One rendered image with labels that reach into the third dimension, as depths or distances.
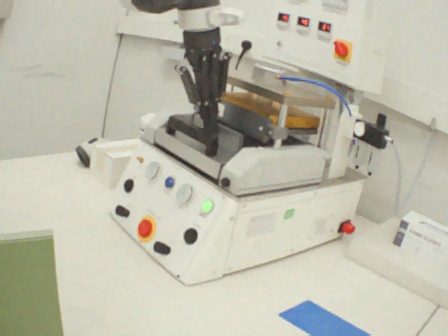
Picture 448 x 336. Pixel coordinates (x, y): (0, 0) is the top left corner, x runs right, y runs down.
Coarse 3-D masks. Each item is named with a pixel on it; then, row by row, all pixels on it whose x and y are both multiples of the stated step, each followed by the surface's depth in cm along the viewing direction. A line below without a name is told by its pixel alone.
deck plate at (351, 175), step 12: (168, 156) 99; (192, 168) 94; (324, 168) 112; (348, 168) 116; (204, 180) 90; (216, 180) 90; (324, 180) 103; (336, 180) 104; (348, 180) 107; (360, 180) 111; (228, 192) 86; (264, 192) 89; (276, 192) 90; (288, 192) 92
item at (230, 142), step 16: (160, 128) 102; (224, 128) 96; (160, 144) 101; (176, 144) 97; (192, 144) 95; (224, 144) 96; (240, 144) 93; (192, 160) 93; (208, 160) 89; (224, 160) 89
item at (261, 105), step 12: (228, 96) 103; (240, 96) 106; (252, 96) 109; (252, 108) 95; (264, 108) 98; (276, 108) 101; (288, 108) 104; (276, 120) 93; (288, 120) 96; (300, 120) 98; (312, 120) 101; (288, 132) 97; (300, 132) 99; (312, 132) 102
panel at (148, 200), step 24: (144, 144) 105; (144, 168) 102; (168, 168) 97; (120, 192) 105; (144, 192) 100; (168, 192) 95; (216, 192) 87; (120, 216) 103; (144, 216) 97; (168, 216) 93; (192, 216) 89; (216, 216) 85; (144, 240) 95; (168, 240) 91; (168, 264) 88
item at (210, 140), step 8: (168, 120) 98; (176, 120) 96; (184, 120) 96; (168, 128) 98; (176, 128) 96; (184, 128) 94; (192, 128) 92; (200, 128) 92; (192, 136) 92; (200, 136) 90; (208, 136) 89; (216, 136) 89; (208, 144) 89; (216, 144) 89; (208, 152) 89; (216, 152) 90
